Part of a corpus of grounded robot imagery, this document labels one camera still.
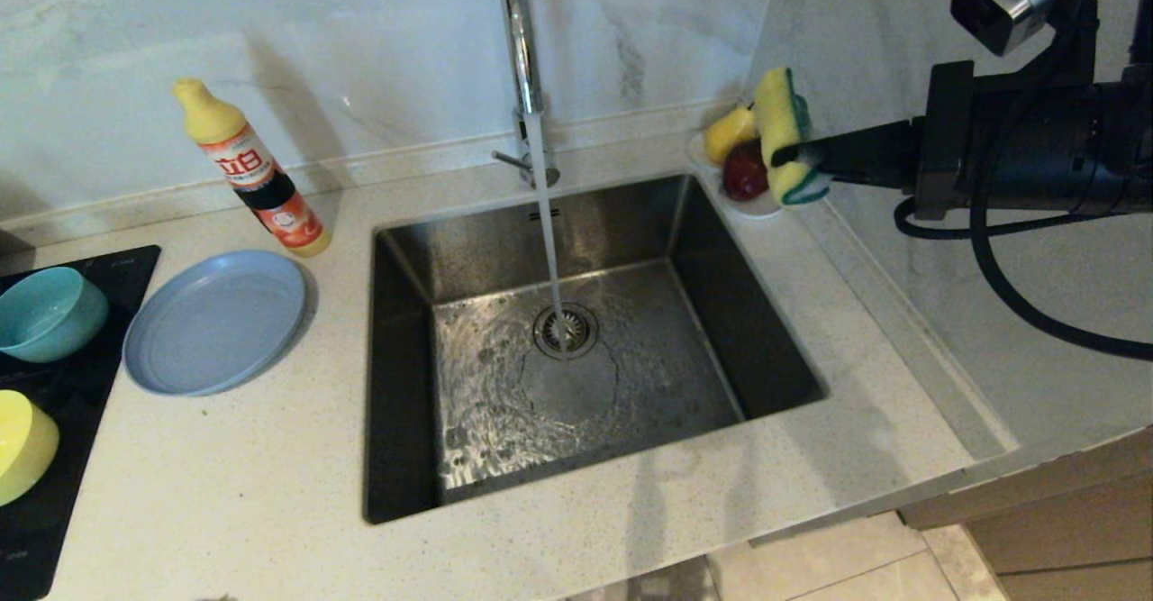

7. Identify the chrome kitchen faucet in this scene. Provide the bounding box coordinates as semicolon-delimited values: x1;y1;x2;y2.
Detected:
494;0;561;190

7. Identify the dark red apple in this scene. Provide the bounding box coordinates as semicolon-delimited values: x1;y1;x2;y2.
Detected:
721;140;772;203

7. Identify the running water stream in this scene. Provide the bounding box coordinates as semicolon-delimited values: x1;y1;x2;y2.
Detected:
525;112;570;350

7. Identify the yellow dish soap bottle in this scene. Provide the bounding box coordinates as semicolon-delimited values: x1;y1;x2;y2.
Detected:
174;78;332;258

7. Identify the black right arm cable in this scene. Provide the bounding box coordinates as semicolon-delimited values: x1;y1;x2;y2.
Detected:
894;0;1153;360

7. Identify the grey-blue plate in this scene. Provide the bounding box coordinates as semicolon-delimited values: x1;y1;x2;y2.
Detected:
123;250;309;397

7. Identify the green and yellow sponge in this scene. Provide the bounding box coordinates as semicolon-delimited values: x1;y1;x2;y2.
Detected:
755;67;831;206

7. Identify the stainless steel sink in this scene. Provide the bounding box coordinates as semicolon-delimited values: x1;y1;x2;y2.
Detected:
364;173;828;525

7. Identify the teal bowl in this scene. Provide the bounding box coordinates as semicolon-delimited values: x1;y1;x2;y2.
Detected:
0;266;110;365

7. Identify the yellow bowl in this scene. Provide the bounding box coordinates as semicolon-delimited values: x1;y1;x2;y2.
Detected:
0;389;60;507

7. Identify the yellow pear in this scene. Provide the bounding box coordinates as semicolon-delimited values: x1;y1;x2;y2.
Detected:
704;104;762;167

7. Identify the black induction cooktop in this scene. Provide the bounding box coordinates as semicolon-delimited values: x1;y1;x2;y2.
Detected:
0;245;162;601

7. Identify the light wood cabinet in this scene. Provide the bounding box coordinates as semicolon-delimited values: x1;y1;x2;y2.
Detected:
898;434;1153;601

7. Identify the metal sink drain strainer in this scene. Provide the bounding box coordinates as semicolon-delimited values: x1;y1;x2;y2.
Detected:
532;303;601;361

